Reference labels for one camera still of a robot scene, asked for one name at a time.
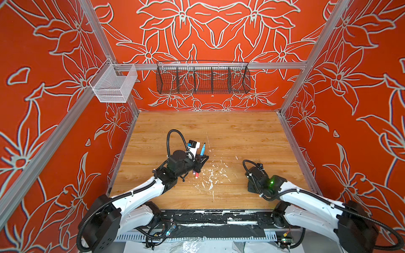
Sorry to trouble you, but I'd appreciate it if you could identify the horizontal aluminium frame rail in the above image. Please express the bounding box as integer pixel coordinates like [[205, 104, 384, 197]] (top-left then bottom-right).
[[112, 62, 307, 71]]

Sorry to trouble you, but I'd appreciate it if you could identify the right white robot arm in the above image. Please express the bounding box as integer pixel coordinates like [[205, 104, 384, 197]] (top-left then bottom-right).
[[243, 160, 378, 253]]

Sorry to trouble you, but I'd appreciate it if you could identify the right black arm cable conduit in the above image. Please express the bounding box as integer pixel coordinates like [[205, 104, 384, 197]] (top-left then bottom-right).
[[243, 159, 405, 252]]

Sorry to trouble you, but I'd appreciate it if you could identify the left aluminium frame rail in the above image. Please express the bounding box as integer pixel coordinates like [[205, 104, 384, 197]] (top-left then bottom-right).
[[1, 54, 105, 226]]

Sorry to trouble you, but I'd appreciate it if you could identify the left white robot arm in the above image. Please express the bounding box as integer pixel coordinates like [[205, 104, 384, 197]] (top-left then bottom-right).
[[76, 150, 209, 253]]

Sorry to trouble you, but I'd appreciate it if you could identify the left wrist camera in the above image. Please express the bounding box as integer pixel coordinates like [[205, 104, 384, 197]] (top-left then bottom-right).
[[187, 140, 200, 161]]

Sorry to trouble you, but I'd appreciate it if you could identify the white cable duct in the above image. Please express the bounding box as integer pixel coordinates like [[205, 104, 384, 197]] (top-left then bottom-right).
[[114, 231, 277, 242]]

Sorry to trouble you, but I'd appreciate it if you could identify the white mesh basket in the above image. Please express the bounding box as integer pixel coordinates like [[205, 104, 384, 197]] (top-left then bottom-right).
[[89, 63, 138, 103]]

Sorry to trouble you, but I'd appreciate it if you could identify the black wire basket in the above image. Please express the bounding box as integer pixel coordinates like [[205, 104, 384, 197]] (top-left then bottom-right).
[[156, 60, 251, 95]]

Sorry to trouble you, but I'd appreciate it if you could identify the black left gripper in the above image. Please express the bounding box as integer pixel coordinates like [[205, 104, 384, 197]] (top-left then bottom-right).
[[175, 153, 208, 178]]

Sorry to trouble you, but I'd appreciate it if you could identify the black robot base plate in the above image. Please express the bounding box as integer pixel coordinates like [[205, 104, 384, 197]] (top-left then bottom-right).
[[161, 210, 302, 240]]

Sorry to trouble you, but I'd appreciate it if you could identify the left black arm cable conduit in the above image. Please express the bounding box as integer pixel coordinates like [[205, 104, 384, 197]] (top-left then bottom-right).
[[76, 129, 190, 253]]

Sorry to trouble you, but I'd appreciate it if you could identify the right aluminium frame post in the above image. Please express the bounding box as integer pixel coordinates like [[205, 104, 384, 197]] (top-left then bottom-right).
[[278, 0, 350, 116]]

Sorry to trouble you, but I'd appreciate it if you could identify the blue pen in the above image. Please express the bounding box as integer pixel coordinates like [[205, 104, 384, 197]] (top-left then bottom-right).
[[200, 143, 206, 156]]

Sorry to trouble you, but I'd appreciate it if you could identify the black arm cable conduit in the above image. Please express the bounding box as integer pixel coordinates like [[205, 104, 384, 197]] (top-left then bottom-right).
[[76, 129, 190, 253], [243, 159, 405, 252]]

